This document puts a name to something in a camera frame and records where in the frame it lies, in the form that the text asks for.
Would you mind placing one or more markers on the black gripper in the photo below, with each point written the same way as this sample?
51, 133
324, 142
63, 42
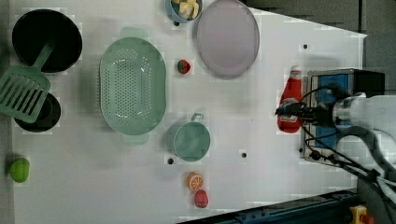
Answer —
320, 115

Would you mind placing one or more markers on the red ketchup bottle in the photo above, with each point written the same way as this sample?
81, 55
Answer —
291, 94

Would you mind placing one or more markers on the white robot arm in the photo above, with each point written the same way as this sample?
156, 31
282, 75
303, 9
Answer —
370, 119

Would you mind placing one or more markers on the lilac plate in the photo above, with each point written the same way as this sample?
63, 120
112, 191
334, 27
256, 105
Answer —
228, 38

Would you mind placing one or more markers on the toaster oven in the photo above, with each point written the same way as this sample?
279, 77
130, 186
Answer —
330, 87

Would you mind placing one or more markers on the red strawberry toy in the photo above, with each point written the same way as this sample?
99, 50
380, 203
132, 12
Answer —
183, 67

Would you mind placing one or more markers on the orange slice toy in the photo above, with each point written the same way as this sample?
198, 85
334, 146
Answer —
194, 181

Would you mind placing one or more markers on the red emergency stop button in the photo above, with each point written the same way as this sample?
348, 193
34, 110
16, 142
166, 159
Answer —
360, 216

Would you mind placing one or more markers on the red fruit toy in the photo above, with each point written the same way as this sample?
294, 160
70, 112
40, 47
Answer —
201, 199

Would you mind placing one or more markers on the peeled banana toy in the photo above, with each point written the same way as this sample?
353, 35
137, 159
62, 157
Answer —
187, 9

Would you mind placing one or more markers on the blue bowl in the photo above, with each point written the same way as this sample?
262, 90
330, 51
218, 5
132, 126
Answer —
172, 11

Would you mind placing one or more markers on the green oval colander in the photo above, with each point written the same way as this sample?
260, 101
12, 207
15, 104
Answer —
132, 86

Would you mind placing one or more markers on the small black pot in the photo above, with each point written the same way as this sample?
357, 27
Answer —
48, 117

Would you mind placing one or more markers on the green slotted spatula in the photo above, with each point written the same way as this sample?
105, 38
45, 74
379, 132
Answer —
23, 89

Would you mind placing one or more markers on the large black pan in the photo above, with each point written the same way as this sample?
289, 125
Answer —
32, 31

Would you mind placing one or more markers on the green pear toy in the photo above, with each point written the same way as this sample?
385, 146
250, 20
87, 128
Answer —
19, 170

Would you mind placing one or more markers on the green cup with handle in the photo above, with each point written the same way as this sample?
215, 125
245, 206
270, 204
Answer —
191, 140

